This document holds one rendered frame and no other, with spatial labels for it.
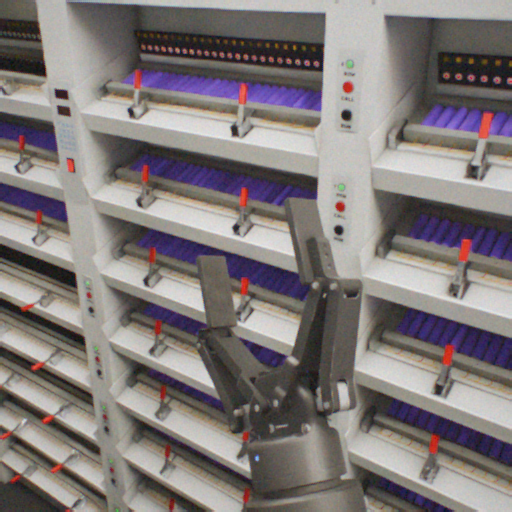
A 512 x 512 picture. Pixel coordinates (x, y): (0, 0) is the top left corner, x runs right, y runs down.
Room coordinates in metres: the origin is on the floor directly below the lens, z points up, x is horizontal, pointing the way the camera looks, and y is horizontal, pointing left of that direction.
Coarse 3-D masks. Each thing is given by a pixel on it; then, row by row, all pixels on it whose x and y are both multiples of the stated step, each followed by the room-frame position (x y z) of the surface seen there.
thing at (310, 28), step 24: (144, 24) 1.52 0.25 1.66; (168, 24) 1.47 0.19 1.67; (192, 24) 1.43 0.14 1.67; (216, 24) 1.40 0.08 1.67; (240, 24) 1.36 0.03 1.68; (264, 24) 1.32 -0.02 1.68; (288, 24) 1.29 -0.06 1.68; (312, 24) 1.26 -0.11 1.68; (456, 24) 1.10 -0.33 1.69; (480, 24) 1.08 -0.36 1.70; (504, 24) 1.05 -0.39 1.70; (432, 48) 1.12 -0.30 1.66; (456, 48) 1.10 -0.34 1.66; (480, 48) 1.07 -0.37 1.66; (504, 48) 1.05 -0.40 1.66; (240, 72) 1.36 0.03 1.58; (432, 72) 1.12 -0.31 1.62
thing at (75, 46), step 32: (64, 0) 1.37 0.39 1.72; (64, 32) 1.38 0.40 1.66; (96, 32) 1.43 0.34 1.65; (128, 32) 1.50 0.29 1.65; (64, 64) 1.38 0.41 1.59; (96, 64) 1.42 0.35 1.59; (96, 160) 1.39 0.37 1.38; (96, 224) 1.37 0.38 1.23; (96, 288) 1.38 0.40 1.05; (96, 320) 1.39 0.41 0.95; (96, 384) 1.41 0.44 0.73; (96, 416) 1.42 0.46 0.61; (128, 416) 1.40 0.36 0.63; (128, 480) 1.38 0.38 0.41
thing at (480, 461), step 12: (384, 420) 0.99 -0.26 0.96; (396, 420) 0.98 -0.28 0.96; (396, 432) 0.97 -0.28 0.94; (408, 432) 0.95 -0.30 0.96; (420, 432) 0.95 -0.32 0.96; (408, 444) 0.94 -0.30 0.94; (444, 444) 0.92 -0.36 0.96; (456, 444) 0.91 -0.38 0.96; (456, 456) 0.90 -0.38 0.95; (468, 456) 0.89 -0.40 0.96; (480, 456) 0.88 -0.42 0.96; (480, 468) 0.88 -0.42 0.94; (492, 468) 0.86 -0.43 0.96; (504, 468) 0.86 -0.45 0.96
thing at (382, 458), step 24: (360, 408) 1.00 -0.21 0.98; (384, 408) 1.03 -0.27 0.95; (360, 432) 0.99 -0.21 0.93; (384, 432) 0.98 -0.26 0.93; (360, 456) 0.94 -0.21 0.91; (384, 456) 0.93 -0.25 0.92; (408, 456) 0.93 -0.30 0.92; (408, 480) 0.89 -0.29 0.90; (456, 480) 0.87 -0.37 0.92; (504, 480) 0.85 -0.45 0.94; (456, 504) 0.83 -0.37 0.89; (480, 504) 0.82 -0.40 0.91; (504, 504) 0.81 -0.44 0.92
